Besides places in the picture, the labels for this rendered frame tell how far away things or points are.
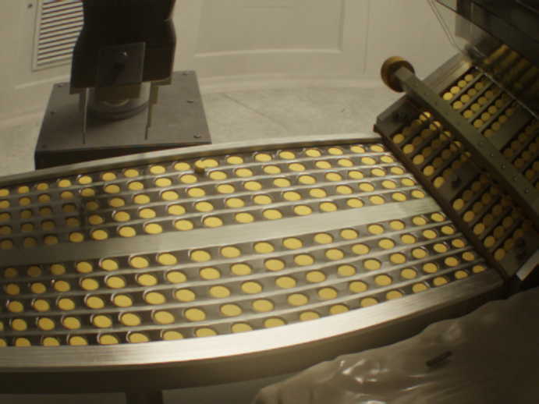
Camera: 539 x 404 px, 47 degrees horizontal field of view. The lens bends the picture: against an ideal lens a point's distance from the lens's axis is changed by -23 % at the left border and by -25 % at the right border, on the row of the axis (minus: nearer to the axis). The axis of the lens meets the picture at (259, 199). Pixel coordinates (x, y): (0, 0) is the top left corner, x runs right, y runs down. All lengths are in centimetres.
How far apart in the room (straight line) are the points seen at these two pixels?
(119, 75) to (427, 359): 24
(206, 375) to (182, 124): 59
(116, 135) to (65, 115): 11
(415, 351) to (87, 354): 17
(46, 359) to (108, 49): 19
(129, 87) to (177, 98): 59
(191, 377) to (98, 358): 5
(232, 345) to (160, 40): 19
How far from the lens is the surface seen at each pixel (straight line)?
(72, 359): 36
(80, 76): 46
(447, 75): 63
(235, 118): 282
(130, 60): 42
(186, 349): 37
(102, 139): 90
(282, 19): 311
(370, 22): 326
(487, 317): 38
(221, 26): 302
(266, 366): 38
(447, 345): 36
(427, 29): 345
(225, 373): 38
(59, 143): 90
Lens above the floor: 121
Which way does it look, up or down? 31 degrees down
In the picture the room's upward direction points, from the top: 6 degrees clockwise
